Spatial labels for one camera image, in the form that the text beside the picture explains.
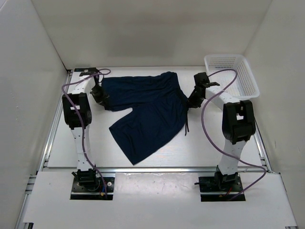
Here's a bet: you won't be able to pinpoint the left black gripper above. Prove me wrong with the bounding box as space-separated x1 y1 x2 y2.
90 85 109 107

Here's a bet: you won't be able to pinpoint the navy blue shorts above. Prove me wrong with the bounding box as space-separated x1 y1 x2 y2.
102 72 189 165

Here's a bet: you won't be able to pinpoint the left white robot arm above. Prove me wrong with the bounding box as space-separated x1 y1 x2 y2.
61 68 111 191

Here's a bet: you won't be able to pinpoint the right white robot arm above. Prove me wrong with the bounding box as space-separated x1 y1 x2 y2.
187 72 256 191

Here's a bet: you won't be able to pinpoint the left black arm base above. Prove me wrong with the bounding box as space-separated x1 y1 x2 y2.
70 177 115 201

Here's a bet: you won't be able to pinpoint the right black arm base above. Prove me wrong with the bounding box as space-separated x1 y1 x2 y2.
194 177 246 202

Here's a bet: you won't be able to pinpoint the blue corner label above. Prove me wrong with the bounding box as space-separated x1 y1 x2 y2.
74 68 89 72

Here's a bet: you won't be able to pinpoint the white plastic mesh basket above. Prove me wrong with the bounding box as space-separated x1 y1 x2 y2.
204 54 260 100

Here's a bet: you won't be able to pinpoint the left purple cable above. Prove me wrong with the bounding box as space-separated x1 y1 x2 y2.
61 68 112 200

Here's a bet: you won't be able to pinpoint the aluminium left rail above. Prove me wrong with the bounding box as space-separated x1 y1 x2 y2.
38 70 73 171

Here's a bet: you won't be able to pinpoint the aluminium rail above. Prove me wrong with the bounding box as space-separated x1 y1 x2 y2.
38 70 73 171
42 167 263 173
242 118 273 173

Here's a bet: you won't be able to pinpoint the aluminium front rail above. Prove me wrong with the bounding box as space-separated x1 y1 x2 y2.
42 167 263 173

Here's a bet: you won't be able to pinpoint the aluminium right rail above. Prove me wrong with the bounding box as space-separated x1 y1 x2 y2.
242 118 273 173

